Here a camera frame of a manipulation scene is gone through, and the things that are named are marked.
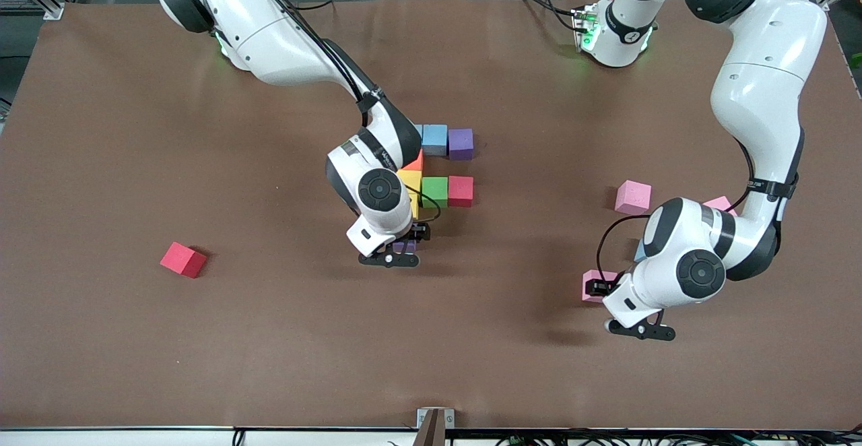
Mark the pink foam cube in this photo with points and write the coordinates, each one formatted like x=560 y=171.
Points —
x=633 y=197
x=596 y=273
x=717 y=203

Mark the purple foam cube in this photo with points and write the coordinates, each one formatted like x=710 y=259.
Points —
x=460 y=144
x=404 y=246

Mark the yellow foam cube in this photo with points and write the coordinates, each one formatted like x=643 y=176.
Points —
x=409 y=178
x=413 y=205

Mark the green foam cube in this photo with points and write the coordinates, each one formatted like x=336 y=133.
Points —
x=435 y=192

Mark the light blue foam cube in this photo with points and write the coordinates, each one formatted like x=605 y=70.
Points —
x=419 y=133
x=435 y=140
x=638 y=252

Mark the red foam cube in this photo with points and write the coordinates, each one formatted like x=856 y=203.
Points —
x=460 y=191
x=182 y=259

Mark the orange foam cube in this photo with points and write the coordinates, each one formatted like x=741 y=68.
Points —
x=417 y=163

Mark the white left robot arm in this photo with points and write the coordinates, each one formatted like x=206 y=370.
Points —
x=761 y=96

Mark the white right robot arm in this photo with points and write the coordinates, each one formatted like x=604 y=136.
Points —
x=269 y=42

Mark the small green object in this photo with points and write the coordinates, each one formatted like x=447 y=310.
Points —
x=857 y=60

